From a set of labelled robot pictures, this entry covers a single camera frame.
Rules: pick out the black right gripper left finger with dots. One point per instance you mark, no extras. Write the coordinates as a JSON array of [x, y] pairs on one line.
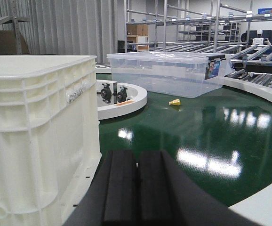
[[111, 199]]

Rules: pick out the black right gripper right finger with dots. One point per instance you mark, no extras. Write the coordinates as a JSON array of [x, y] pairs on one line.
[[168, 197]]

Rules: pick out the white plastic tote crate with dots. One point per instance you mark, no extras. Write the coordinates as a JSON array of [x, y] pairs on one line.
[[49, 137]]

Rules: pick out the brown cardboard box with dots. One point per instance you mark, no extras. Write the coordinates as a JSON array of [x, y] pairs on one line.
[[137, 29]]

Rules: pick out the small yellow toy bottle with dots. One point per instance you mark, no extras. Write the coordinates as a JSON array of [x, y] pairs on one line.
[[175, 102]]

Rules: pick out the white conveyor inner hub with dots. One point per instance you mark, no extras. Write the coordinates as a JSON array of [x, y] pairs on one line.
[[116, 99]]

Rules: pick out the black bearing block right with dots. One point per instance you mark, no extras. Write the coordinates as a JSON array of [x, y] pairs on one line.
[[122, 95]]

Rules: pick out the black bearing block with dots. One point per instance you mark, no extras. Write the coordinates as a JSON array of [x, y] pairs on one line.
[[122, 95], [106, 93]]

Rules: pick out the black bearing block left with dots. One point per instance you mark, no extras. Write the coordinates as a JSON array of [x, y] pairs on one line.
[[106, 93]]

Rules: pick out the clear plastic storage bin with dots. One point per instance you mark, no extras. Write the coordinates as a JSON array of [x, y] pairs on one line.
[[173, 73]]

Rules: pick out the wooden shelf cabinet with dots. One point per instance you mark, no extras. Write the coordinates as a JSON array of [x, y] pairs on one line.
[[137, 43]]

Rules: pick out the metal roller rack shelving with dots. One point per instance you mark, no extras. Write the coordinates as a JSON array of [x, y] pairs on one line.
[[228, 31]]

